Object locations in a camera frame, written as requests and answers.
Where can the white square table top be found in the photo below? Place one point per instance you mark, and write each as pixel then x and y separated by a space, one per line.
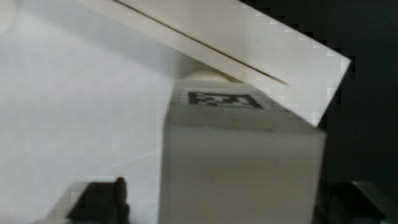
pixel 95 53

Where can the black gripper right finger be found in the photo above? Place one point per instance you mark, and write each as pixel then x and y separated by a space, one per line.
pixel 355 204

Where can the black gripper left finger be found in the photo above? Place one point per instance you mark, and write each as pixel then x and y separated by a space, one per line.
pixel 102 207

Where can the white table leg with tag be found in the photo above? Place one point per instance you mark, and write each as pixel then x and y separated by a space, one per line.
pixel 243 156

